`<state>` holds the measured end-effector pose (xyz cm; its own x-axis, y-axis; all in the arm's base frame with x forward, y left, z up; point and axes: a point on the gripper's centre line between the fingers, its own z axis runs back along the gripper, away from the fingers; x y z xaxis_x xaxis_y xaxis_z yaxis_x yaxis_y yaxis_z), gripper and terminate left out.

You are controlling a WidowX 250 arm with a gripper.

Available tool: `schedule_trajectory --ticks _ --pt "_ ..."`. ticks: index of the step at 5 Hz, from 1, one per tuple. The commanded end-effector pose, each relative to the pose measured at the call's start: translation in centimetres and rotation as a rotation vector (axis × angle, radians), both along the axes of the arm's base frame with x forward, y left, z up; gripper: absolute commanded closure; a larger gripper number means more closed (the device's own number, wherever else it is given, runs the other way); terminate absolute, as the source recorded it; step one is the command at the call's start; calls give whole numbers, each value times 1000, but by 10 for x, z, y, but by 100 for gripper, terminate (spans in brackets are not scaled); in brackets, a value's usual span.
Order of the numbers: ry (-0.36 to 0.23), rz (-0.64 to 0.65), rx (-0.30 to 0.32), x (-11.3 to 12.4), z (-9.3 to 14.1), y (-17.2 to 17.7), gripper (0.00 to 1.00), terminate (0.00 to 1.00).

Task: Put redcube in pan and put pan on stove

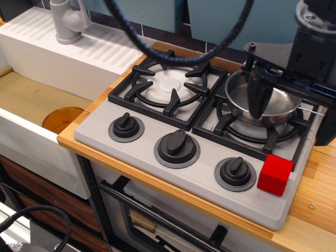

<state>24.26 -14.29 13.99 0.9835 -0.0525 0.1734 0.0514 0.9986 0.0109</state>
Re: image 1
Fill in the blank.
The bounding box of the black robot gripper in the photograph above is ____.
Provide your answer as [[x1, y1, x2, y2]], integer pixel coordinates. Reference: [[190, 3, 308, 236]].
[[243, 1, 335, 146]]

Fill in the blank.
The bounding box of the small stainless steel pan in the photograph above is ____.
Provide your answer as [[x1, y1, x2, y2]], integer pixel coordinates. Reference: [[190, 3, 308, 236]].
[[225, 70, 323, 127]]

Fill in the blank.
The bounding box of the red wooden cube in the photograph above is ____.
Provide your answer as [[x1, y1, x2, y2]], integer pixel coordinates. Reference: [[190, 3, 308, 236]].
[[257, 154, 294, 196]]

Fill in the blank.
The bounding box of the black right stove knob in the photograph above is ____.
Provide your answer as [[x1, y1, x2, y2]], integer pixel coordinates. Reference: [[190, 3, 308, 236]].
[[214, 157, 257, 192]]

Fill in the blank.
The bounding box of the black stove knob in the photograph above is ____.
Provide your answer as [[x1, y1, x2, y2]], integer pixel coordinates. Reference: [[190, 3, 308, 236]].
[[108, 112, 145, 143], [154, 129, 201, 169], [214, 157, 257, 192]]

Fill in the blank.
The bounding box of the black middle stove knob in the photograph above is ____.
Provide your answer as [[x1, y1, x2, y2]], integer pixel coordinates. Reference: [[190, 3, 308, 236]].
[[154, 129, 201, 169]]

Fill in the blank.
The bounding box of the grey toy stove top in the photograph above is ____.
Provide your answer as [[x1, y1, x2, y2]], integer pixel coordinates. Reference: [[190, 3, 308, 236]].
[[73, 58, 324, 229]]

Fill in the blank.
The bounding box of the black left stove knob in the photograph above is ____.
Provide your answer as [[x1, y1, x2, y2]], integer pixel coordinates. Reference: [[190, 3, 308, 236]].
[[108, 112, 145, 143]]

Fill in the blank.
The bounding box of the black right burner grate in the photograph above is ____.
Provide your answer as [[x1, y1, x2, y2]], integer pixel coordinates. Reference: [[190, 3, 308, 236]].
[[192, 87, 318, 166]]

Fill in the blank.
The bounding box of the black burner grate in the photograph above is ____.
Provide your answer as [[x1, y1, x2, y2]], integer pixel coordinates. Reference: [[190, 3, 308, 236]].
[[192, 87, 318, 166], [108, 57, 228, 131]]

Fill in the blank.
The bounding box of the black left burner grate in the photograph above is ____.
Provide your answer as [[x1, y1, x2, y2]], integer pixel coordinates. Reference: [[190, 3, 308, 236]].
[[108, 57, 228, 131]]

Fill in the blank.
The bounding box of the oven door with window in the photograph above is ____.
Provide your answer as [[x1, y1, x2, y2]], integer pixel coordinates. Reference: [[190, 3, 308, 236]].
[[94, 169, 275, 251]]

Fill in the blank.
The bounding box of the orange plastic plate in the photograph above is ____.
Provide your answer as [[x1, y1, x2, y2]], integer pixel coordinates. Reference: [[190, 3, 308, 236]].
[[42, 107, 83, 134]]

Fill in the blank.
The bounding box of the grey toy faucet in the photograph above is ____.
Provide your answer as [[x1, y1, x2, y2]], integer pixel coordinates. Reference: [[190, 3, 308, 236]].
[[50, 0, 90, 45]]

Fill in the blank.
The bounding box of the white toy sink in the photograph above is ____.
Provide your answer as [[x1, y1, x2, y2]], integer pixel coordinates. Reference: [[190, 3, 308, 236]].
[[1, 7, 142, 199]]

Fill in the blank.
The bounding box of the wooden drawer cabinet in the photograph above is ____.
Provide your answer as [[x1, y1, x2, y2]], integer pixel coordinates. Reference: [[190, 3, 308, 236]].
[[1, 156, 111, 251]]

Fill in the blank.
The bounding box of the black oven door handle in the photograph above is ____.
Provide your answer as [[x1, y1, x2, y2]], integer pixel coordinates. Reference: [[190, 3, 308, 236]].
[[99, 176, 228, 251]]

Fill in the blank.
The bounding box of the black braided cable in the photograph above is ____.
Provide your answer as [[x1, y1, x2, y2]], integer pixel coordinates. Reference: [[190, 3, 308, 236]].
[[0, 205, 72, 252], [103, 0, 255, 67]]

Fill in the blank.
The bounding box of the black braided cable lower left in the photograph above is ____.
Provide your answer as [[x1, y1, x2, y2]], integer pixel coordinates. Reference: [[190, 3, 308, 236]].
[[0, 205, 72, 252]]

